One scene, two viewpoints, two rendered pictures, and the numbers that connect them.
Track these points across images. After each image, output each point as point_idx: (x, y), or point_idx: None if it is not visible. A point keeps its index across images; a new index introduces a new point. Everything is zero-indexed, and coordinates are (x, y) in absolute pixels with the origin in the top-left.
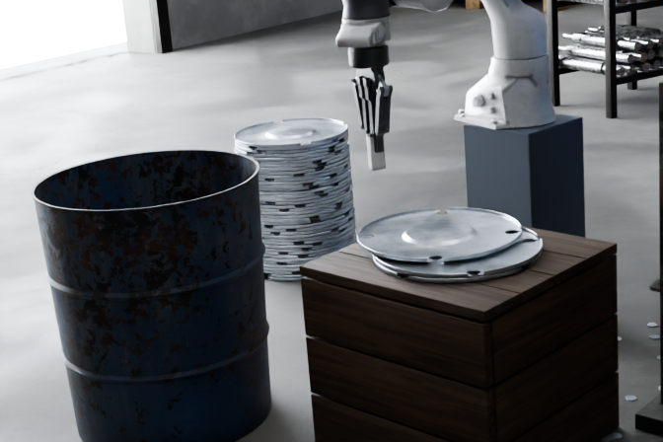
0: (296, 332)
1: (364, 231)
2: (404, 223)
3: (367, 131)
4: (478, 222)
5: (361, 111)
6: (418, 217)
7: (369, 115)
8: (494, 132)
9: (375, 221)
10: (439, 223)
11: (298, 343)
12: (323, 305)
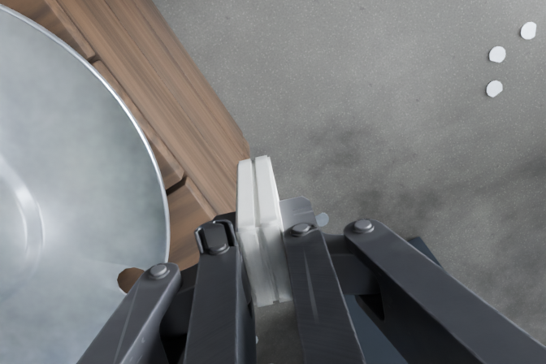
0: None
1: (33, 31)
2: (74, 164)
3: (283, 237)
4: (8, 339)
5: (392, 289)
6: (116, 217)
7: (235, 309)
8: None
9: (106, 88)
10: (1, 249)
11: None
12: None
